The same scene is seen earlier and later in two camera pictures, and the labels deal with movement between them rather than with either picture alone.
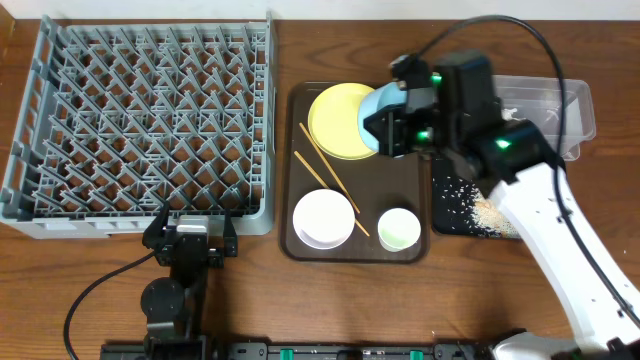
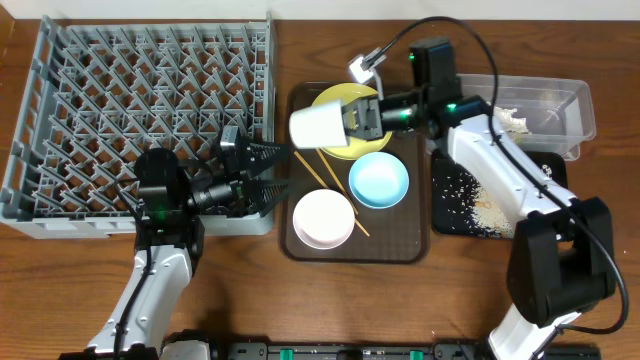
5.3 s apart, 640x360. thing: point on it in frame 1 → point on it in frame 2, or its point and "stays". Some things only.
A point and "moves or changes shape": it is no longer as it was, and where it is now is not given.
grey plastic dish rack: (127, 112) stays
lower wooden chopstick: (321, 180) stays
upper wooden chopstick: (331, 170) stays
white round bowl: (323, 219) stays
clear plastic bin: (538, 99) stays
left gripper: (163, 245) → (240, 175)
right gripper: (391, 143) → (364, 118)
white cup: (398, 230) → (318, 126)
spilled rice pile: (464, 208) stays
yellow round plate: (333, 121) stays
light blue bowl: (375, 100) moves or changes shape
